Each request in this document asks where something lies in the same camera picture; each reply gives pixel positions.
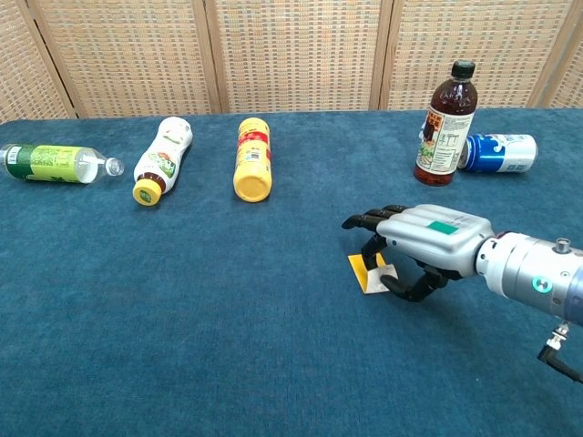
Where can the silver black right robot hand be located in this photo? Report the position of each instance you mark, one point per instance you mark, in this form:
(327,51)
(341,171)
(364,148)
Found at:
(432,232)

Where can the clear bottle green label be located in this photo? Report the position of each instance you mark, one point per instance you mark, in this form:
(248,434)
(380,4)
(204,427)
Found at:
(50,164)

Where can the dark tea bottle black cap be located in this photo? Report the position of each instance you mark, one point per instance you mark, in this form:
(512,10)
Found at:
(444,136)

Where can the blue white drink can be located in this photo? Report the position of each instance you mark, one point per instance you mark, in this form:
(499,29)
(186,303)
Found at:
(501,152)

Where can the white bottle yellow cap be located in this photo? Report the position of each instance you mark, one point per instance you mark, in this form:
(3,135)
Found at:
(159,164)

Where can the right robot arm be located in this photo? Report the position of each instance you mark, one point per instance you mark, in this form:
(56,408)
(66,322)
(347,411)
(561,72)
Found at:
(524,268)

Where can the woven bamboo folding screen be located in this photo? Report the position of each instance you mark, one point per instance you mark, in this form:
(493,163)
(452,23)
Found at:
(291,54)

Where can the yellow plastic bottle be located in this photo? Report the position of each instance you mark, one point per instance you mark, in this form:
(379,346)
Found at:
(252,164)

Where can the blue table cloth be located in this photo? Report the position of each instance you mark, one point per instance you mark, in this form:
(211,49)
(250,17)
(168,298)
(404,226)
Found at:
(228,296)

